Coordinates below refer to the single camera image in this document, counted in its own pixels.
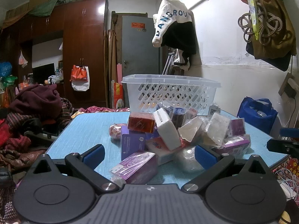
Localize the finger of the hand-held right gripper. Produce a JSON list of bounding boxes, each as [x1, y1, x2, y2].
[[280, 127, 299, 139], [266, 139, 299, 155]]

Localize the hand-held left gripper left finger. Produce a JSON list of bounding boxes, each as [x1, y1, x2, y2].
[[23, 144, 121, 194]]

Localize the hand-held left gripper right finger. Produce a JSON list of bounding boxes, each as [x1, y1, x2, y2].
[[181, 145, 277, 194]]

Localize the plastic-wrapped white jar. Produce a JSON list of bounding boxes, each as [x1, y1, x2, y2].
[[176, 145, 211, 172]]

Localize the cream soap bar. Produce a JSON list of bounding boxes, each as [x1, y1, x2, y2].
[[178, 115, 204, 143]]

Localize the pink-red round packet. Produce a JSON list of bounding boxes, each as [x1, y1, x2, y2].
[[109, 122, 129, 140]]

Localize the white soap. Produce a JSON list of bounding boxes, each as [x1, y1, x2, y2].
[[203, 113, 232, 148]]

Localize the small purple box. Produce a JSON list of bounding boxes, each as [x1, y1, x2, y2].
[[228, 118, 247, 137]]

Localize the white tissue packet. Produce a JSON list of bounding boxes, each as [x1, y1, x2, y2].
[[145, 136, 180, 166], [153, 107, 183, 151]]

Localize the dark purple box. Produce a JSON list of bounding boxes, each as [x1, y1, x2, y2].
[[172, 107, 199, 129]]

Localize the purple packet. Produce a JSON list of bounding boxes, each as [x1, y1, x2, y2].
[[109, 150, 159, 184]]

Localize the orange-brown soap box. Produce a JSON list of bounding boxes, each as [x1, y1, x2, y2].
[[128, 112, 156, 133]]

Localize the white plastic basket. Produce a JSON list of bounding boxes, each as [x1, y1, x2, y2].
[[121, 74, 222, 117]]

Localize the red printed cloth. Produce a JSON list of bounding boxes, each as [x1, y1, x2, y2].
[[276, 156, 299, 180]]

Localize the blue fabric bag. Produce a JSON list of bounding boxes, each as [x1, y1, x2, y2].
[[237, 96, 278, 136]]

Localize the pink floral blanket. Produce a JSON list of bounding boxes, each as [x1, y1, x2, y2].
[[72, 106, 130, 115]]

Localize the heap of clothes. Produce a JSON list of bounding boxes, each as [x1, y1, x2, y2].
[[6, 98, 73, 131]]

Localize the orange printed sack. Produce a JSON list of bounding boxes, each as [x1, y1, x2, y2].
[[113, 82, 124, 110]]

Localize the orange and white plastic bags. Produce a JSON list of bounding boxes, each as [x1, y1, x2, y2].
[[71, 66, 90, 91]]

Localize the dark hanging bag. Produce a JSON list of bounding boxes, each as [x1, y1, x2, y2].
[[245, 40, 292, 71]]

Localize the brown jacket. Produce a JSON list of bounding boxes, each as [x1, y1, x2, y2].
[[0, 148, 47, 173]]

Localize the maroon garment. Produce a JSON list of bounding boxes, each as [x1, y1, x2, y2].
[[8, 84, 62, 119]]

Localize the red knitted cloth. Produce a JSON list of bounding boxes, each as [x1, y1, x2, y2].
[[0, 119, 32, 150]]

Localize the orange plastic bag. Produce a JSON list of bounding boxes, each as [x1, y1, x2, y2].
[[70, 65, 88, 82]]

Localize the pink board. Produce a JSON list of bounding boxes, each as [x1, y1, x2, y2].
[[116, 63, 123, 84]]

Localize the brown hanging bag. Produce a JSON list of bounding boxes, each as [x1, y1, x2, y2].
[[245, 0, 297, 60]]

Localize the wooden planks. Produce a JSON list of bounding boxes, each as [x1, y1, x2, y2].
[[103, 10, 122, 109]]

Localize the black monitor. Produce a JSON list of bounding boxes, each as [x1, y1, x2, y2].
[[32, 63, 56, 84]]

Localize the metal crutches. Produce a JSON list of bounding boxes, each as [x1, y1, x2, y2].
[[161, 49, 179, 75]]

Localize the brown wooden wardrobe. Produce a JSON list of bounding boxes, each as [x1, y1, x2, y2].
[[0, 0, 109, 109]]

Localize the green bag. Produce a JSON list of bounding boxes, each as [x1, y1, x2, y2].
[[3, 76, 18, 87]]

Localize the grey door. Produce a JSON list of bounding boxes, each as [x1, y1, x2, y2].
[[120, 15, 161, 109]]

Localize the small white plastic bag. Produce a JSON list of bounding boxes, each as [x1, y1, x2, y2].
[[18, 50, 28, 69]]

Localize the black garment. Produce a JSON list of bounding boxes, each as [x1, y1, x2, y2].
[[160, 21, 198, 71]]

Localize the blue net bag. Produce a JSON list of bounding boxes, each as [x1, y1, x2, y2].
[[0, 62, 12, 77]]

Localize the yellow-green strip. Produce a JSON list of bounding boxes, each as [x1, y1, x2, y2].
[[243, 0, 261, 41]]

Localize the white lettered hoodie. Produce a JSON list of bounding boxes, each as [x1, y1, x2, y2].
[[152, 0, 194, 47]]

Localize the green cloth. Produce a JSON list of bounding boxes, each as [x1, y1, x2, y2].
[[28, 0, 88, 17]]

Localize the white cables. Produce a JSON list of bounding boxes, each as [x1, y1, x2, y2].
[[276, 168, 299, 201]]

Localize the wall socket with charger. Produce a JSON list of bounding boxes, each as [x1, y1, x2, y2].
[[278, 72, 299, 98]]

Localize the black plastic frame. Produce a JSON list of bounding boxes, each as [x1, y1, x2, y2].
[[23, 118, 59, 143]]

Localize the coiled beige rope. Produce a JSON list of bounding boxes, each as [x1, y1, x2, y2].
[[238, 2, 284, 46]]

